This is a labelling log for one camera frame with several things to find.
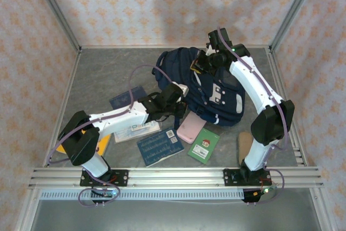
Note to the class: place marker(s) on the brown cardboard notebook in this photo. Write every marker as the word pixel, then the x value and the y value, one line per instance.
pixel 244 144

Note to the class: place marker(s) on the clear plastic stationery pouch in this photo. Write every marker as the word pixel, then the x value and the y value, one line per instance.
pixel 135 133

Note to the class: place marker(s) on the aluminium front rail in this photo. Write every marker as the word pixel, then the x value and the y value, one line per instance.
pixel 175 177

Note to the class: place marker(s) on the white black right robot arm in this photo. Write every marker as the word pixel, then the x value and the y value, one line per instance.
pixel 254 85

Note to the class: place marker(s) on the aluminium frame post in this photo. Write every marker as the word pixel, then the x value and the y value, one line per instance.
pixel 296 7
pixel 55 7

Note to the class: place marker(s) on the aluminium side rail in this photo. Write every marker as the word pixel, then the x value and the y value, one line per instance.
pixel 276 66
pixel 70 79

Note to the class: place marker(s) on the navy blue backpack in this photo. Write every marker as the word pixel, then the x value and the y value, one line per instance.
pixel 227 112

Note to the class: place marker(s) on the green notebook with house print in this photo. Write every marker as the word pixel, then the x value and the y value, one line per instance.
pixel 204 147

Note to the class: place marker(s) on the dark blue book yellow label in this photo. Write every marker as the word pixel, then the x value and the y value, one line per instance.
pixel 121 98

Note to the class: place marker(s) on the small black controller board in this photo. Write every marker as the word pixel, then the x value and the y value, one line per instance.
pixel 106 194
pixel 254 194

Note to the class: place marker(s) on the grey metal panel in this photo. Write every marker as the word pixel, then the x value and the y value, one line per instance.
pixel 173 216

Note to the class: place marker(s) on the blue notebook with QR codes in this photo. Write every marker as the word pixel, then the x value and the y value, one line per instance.
pixel 159 148

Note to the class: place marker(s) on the aluminium back rail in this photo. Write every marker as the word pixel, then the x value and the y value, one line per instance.
pixel 173 46

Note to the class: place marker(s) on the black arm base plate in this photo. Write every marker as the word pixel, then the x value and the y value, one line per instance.
pixel 229 178
pixel 121 178

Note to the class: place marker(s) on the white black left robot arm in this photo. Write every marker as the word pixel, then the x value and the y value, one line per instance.
pixel 121 122

